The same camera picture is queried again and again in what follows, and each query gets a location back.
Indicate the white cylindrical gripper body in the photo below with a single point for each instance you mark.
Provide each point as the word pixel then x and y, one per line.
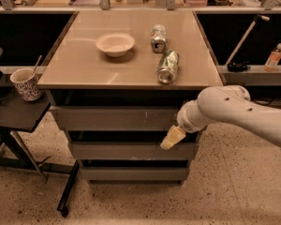
pixel 185 121

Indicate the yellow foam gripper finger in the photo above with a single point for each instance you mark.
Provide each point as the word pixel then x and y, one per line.
pixel 174 136

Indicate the grey top drawer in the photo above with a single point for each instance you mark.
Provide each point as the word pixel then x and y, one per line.
pixel 83 118

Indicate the grey drawer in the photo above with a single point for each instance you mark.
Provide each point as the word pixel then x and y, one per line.
pixel 138 174
pixel 83 118
pixel 132 151

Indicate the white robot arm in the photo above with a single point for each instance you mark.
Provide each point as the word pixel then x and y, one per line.
pixel 228 104

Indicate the grey drawer cabinet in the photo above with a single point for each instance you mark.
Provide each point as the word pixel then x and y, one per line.
pixel 79 74

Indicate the grey bottom drawer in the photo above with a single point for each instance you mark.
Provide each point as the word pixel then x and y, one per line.
pixel 138 174

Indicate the grey middle drawer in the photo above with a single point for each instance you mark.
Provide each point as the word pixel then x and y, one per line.
pixel 132 151

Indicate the near green soda can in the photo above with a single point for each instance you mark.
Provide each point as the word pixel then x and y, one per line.
pixel 168 67

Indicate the green soda can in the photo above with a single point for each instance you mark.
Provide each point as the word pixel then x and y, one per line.
pixel 159 38
pixel 168 67

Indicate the black object on ledge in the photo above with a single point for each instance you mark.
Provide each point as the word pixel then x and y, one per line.
pixel 238 67

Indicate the far green soda can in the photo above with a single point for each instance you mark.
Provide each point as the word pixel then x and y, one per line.
pixel 159 38

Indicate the orange drink bottle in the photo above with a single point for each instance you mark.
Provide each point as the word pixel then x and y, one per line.
pixel 273 58

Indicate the white paper bowl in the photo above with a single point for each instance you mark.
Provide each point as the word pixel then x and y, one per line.
pixel 115 44

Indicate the white pole with black tip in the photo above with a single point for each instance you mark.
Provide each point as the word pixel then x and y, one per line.
pixel 256 19

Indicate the wooden stir stick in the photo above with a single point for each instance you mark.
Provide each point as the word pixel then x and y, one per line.
pixel 37 63

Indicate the patterned paper cup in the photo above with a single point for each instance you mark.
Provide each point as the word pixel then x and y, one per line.
pixel 25 81

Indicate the black side table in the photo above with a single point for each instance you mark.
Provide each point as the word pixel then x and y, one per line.
pixel 18 115

